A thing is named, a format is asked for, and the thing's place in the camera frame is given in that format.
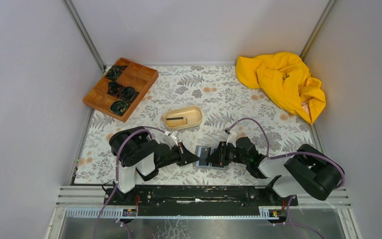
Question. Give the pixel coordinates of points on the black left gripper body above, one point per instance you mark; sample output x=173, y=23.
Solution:
x=182, y=154

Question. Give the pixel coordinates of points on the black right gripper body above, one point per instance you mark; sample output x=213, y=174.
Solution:
x=220, y=155

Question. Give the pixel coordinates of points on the black credit card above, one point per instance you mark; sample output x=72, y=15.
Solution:
x=203, y=153

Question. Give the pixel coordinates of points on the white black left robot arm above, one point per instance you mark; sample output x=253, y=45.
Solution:
x=137, y=152

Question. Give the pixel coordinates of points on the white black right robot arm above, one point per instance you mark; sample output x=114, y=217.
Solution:
x=304, y=171

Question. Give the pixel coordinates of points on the beige oval plastic tray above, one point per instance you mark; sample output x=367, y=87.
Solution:
x=193, y=114

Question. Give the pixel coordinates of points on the floral patterned table mat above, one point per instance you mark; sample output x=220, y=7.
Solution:
x=224, y=102

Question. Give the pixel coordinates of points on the dark rolled ribbon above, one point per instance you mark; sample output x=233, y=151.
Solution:
x=119, y=107
x=115, y=72
x=128, y=94
x=114, y=89

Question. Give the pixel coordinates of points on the yellow crumpled cloth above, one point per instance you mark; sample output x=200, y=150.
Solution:
x=286, y=80

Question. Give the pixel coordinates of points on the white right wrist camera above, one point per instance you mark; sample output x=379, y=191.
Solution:
x=231, y=136

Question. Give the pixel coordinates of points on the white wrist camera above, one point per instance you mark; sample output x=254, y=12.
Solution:
x=231, y=136
x=171, y=137

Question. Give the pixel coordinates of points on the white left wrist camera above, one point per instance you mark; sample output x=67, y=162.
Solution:
x=171, y=137

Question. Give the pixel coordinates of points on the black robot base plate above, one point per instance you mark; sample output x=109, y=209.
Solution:
x=165, y=201

